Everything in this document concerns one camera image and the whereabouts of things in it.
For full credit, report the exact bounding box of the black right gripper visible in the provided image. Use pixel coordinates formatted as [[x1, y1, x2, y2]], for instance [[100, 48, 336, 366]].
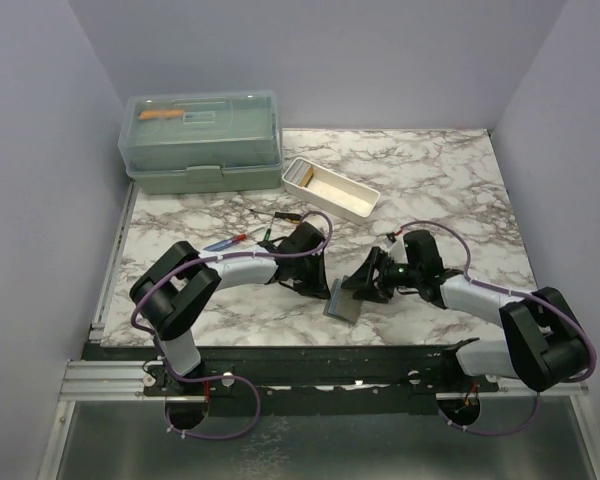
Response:
[[343, 246, 422, 304]]

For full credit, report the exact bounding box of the beige card holder wallet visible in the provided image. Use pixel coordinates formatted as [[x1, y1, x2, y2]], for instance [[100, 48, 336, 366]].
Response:
[[323, 276, 363, 325]]

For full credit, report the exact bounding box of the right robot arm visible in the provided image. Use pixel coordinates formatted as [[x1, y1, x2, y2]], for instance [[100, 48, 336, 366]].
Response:
[[341, 229, 596, 392]]

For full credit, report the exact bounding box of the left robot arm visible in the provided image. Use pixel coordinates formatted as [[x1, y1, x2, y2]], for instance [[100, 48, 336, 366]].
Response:
[[129, 221, 331, 395]]

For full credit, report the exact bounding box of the white rectangular card tray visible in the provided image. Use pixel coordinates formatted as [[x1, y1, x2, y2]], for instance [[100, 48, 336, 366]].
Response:
[[282, 157, 381, 225]]

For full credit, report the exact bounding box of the plain gold card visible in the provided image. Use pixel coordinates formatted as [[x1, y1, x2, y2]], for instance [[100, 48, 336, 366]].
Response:
[[299, 169, 314, 188]]

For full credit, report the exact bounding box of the stack of credit cards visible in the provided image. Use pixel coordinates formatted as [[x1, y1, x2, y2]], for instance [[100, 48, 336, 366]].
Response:
[[285, 159, 311, 185]]

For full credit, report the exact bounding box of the black yellow marker pen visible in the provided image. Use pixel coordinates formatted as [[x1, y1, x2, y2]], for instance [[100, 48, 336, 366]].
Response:
[[249, 208, 303, 224]]

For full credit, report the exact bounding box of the red blue pen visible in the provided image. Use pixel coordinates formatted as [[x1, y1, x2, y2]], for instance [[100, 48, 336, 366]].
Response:
[[205, 234, 248, 252]]

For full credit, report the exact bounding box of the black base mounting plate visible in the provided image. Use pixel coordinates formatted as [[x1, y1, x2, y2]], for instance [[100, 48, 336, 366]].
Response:
[[81, 342, 561, 416]]

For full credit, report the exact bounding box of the green plastic storage box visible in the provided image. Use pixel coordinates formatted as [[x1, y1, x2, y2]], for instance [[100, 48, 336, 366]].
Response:
[[118, 90, 283, 195]]

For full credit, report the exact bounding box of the orange item inside box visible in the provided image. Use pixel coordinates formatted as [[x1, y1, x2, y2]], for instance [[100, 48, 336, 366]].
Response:
[[138, 109, 185, 121]]

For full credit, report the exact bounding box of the aluminium rail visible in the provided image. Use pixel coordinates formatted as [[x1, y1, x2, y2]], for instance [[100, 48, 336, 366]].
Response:
[[59, 361, 145, 402]]

